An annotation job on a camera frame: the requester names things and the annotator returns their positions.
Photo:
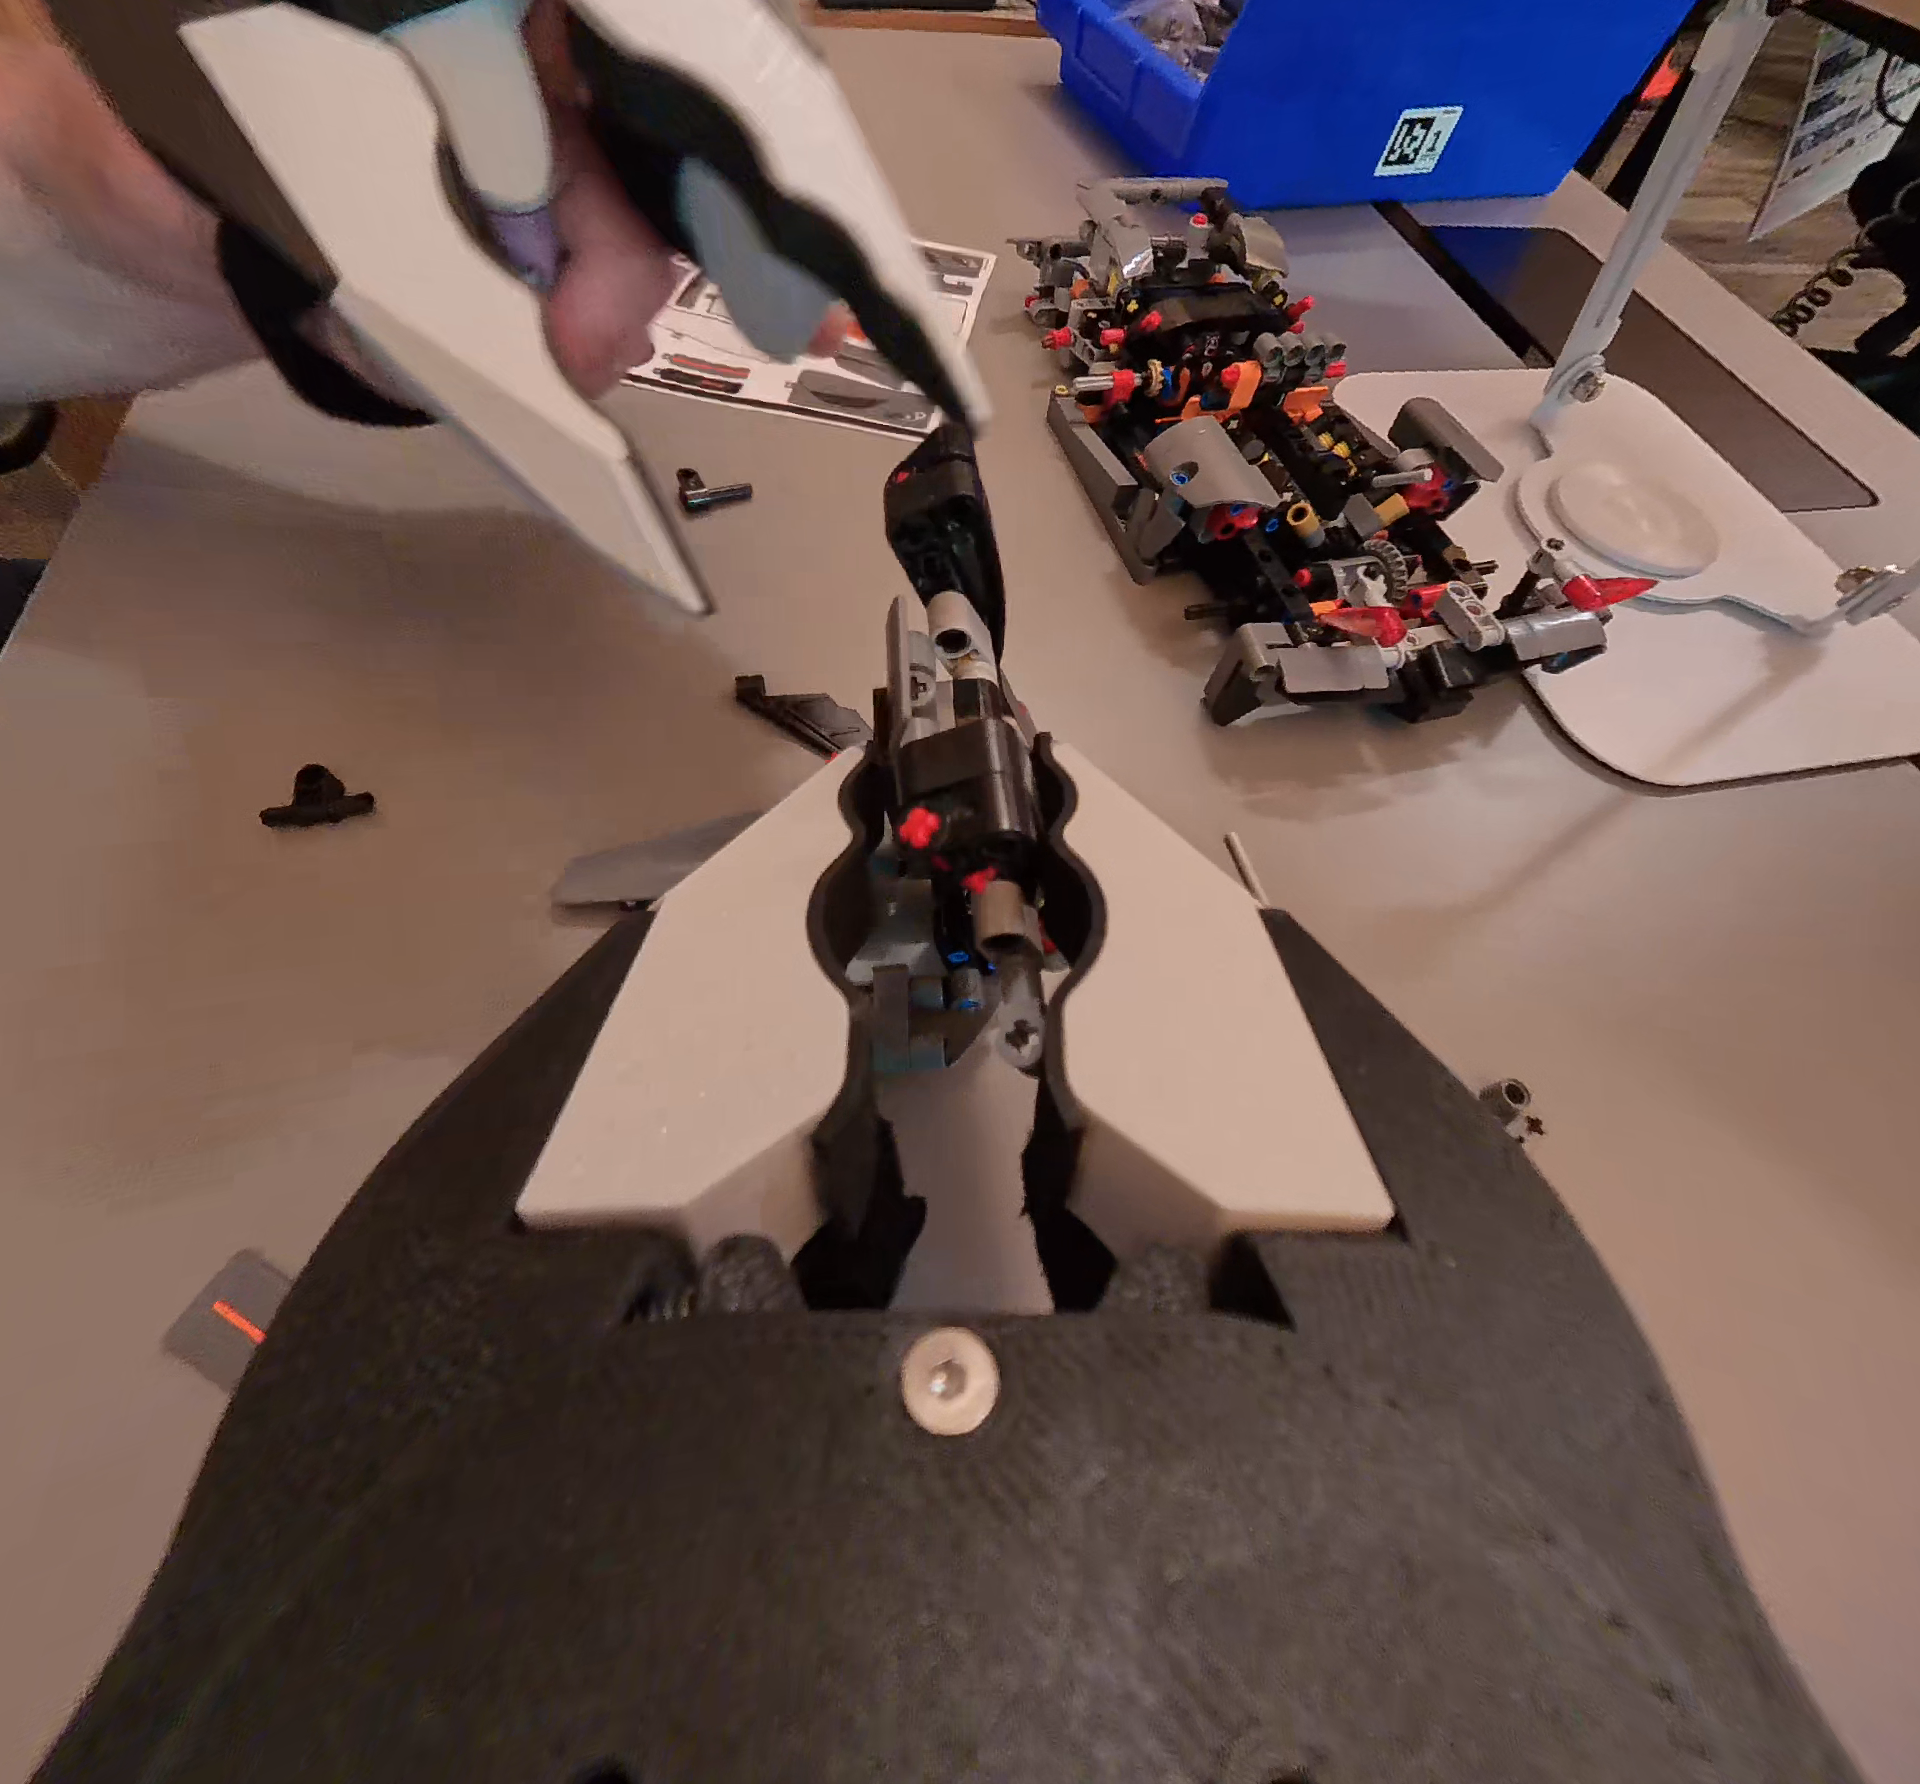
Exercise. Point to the white metal book stand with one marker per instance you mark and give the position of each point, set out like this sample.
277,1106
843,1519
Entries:
1727,673

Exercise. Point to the printed paper sheet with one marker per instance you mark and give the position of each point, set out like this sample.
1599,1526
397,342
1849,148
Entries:
706,375

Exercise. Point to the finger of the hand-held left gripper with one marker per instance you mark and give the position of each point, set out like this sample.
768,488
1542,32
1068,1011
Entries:
780,89
421,299

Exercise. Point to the grey tile orange line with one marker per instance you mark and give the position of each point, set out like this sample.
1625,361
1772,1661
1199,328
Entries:
226,1321

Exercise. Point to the flame print lego assembly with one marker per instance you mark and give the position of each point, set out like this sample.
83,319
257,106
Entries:
960,780

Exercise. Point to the black lego angle connector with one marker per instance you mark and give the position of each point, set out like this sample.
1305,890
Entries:
714,494

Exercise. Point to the light grey lego connector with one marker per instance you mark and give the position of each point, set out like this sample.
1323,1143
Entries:
1508,1102

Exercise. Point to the person's left hand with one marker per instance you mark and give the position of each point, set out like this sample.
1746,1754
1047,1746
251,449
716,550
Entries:
105,255

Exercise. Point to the lego car chassis model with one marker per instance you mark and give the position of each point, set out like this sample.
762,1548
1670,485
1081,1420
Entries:
1246,465

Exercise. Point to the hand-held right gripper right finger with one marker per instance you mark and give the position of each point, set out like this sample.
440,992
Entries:
1232,1064

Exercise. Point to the blue plastic bin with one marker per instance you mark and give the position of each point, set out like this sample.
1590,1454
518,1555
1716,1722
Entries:
1276,89

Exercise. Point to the grey lego axle red bush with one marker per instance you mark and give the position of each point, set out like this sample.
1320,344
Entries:
1246,867

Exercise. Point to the black lego T connector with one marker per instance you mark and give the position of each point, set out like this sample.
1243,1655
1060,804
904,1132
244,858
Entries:
316,802

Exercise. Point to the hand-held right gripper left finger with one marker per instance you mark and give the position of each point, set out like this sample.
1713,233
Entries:
676,1064

